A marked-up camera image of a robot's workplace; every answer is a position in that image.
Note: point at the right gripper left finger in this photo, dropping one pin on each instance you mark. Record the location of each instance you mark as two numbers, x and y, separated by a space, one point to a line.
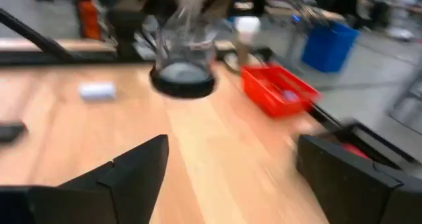
99 197

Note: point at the white eraser block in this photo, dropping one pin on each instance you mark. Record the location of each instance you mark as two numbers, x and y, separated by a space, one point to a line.
97 91

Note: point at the purple white wall charger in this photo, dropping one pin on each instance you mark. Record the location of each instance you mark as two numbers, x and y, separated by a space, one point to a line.
290 96

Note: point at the wooden lamp stand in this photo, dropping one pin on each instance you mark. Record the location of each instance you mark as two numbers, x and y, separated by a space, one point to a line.
244 54

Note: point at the white sand black hourglass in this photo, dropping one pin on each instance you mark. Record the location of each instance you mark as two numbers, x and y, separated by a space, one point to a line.
183 84

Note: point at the orange background object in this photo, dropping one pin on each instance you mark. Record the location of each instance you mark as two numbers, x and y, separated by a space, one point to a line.
89 18

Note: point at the black aluminium table frame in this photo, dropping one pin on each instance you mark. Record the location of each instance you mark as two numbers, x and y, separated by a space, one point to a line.
33 57

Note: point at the blue plastic bin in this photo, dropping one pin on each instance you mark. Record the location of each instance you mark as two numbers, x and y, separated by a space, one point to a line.
329 49

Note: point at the black plastic basket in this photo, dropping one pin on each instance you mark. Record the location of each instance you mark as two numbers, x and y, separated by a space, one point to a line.
395 149

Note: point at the red plastic basket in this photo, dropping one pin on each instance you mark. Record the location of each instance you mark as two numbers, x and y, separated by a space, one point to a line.
263 92

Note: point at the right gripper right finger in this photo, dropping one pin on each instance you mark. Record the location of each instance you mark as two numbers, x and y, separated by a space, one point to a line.
356 191

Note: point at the white light bulb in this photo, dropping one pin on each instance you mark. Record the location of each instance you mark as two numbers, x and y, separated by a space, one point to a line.
248 26

